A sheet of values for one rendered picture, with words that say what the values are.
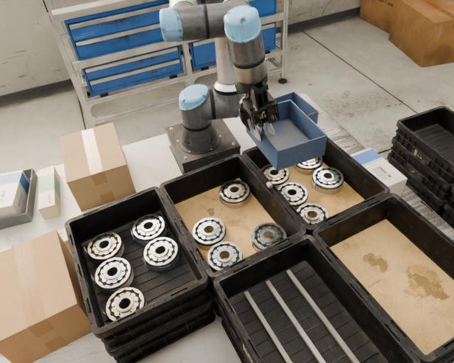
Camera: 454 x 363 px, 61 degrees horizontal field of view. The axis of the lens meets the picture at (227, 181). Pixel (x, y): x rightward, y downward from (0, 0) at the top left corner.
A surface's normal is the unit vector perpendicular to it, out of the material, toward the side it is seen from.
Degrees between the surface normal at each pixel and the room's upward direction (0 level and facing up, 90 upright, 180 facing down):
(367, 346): 0
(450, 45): 90
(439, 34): 89
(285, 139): 1
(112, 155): 0
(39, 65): 90
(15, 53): 90
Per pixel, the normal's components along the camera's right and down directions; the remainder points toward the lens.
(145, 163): -0.07, -0.72
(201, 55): 0.37, 0.63
